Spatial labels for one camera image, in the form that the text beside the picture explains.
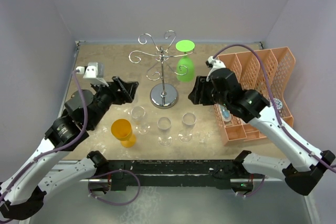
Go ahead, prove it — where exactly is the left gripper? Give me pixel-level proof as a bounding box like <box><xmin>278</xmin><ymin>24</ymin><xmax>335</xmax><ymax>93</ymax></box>
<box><xmin>88</xmin><ymin>76</ymin><xmax>138</xmax><ymax>128</ymax></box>

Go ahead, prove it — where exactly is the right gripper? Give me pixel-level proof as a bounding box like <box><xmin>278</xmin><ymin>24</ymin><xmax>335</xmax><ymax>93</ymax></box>
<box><xmin>189</xmin><ymin>75</ymin><xmax>230</xmax><ymax>107</ymax></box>

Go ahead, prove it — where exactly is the clear wine glass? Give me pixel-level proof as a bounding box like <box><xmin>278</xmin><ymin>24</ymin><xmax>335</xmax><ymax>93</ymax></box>
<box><xmin>157</xmin><ymin>117</ymin><xmax>172</xmax><ymax>147</ymax></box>
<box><xmin>131</xmin><ymin>106</ymin><xmax>151</xmax><ymax>135</ymax></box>
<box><xmin>178</xmin><ymin>113</ymin><xmax>196</xmax><ymax>143</ymax></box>

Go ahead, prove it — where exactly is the green plastic wine glass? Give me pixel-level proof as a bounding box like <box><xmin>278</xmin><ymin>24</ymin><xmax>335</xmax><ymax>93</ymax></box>
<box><xmin>175</xmin><ymin>39</ymin><xmax>195</xmax><ymax>82</ymax></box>

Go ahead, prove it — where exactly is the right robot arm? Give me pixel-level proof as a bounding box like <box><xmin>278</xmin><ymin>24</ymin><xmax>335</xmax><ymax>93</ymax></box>
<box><xmin>188</xmin><ymin>68</ymin><xmax>335</xmax><ymax>196</ymax></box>

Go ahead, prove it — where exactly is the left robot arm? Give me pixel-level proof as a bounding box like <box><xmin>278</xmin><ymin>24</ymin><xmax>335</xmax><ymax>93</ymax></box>
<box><xmin>1</xmin><ymin>77</ymin><xmax>139</xmax><ymax>223</ymax></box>

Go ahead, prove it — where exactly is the chrome wine glass rack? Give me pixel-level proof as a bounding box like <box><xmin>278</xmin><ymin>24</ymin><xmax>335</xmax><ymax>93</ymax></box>
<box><xmin>128</xmin><ymin>30</ymin><xmax>183</xmax><ymax>109</ymax></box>

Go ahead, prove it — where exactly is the orange plastic wine glass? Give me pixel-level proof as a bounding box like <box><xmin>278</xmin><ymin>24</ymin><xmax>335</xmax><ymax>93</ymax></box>
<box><xmin>111</xmin><ymin>119</ymin><xmax>137</xmax><ymax>148</ymax></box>

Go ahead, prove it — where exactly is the blue item in organizer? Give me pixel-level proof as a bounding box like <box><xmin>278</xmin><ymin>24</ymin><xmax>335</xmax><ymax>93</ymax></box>
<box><xmin>220</xmin><ymin>105</ymin><xmax>232</xmax><ymax>124</ymax></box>

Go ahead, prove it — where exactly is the orange plastic file organizer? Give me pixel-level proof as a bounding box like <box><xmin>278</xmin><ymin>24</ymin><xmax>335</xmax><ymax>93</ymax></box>
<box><xmin>214</xmin><ymin>47</ymin><xmax>296</xmax><ymax>146</ymax></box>

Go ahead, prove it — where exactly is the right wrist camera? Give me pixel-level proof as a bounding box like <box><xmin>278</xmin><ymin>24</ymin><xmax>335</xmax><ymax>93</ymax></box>
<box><xmin>206</xmin><ymin>56</ymin><xmax>226</xmax><ymax>82</ymax></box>

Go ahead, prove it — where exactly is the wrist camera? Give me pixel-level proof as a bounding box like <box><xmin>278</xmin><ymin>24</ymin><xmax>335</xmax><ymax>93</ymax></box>
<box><xmin>206</xmin><ymin>56</ymin><xmax>226</xmax><ymax>82</ymax></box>
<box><xmin>75</xmin><ymin>62</ymin><xmax>108</xmax><ymax>87</ymax></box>

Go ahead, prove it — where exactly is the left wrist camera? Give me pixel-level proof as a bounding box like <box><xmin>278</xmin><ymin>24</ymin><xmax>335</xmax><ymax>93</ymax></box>
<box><xmin>75</xmin><ymin>62</ymin><xmax>108</xmax><ymax>87</ymax></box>

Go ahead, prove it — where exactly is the black base frame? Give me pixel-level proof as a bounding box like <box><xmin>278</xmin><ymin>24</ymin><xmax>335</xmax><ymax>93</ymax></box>
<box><xmin>92</xmin><ymin>159</ymin><xmax>255</xmax><ymax>193</ymax></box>

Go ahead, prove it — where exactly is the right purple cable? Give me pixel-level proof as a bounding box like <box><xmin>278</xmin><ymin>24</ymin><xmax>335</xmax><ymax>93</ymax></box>
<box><xmin>212</xmin><ymin>44</ymin><xmax>336</xmax><ymax>168</ymax></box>

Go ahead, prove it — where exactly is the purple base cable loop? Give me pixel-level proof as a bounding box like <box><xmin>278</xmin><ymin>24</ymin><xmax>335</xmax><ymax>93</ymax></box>
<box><xmin>88</xmin><ymin>166</ymin><xmax>143</xmax><ymax>206</ymax></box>

